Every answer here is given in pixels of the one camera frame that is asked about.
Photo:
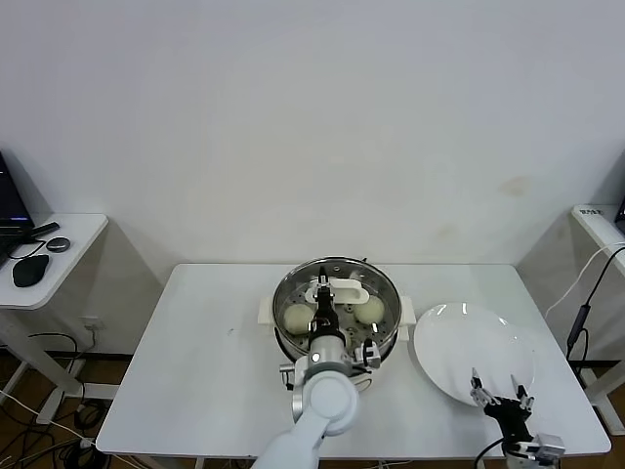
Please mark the white side table with laptop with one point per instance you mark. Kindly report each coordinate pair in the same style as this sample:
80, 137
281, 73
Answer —
73, 229

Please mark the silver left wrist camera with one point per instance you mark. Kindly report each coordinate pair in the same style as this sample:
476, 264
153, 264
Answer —
368, 354

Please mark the white steamed baozi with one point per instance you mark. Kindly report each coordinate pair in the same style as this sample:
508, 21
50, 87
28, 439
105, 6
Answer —
295, 320
369, 310

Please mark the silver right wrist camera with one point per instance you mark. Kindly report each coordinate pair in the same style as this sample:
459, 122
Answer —
547, 445

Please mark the black laptop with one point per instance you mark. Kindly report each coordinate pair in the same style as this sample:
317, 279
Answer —
10, 195

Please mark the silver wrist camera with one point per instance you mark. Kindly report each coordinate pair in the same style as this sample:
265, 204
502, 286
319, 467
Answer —
547, 445
368, 354

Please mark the white side table with label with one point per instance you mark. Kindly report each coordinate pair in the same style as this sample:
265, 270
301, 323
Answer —
593, 227

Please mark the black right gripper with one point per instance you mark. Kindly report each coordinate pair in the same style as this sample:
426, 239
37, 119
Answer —
512, 415

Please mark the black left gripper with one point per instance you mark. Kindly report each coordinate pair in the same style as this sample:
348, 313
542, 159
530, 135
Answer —
327, 317

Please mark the large white plate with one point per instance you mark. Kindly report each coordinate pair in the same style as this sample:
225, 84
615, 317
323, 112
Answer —
454, 352

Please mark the white wall outlet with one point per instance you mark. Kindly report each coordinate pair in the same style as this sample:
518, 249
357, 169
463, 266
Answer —
90, 323

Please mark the black computer mouse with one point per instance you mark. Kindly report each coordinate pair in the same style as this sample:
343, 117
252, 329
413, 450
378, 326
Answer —
29, 271

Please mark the black bar-shaped device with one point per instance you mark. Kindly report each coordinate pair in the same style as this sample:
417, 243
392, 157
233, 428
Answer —
44, 229

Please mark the round dark grey puck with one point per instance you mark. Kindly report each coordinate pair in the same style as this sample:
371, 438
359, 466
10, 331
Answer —
57, 244

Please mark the dark electronic device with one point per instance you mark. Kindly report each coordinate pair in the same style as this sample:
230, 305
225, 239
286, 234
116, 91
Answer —
621, 210

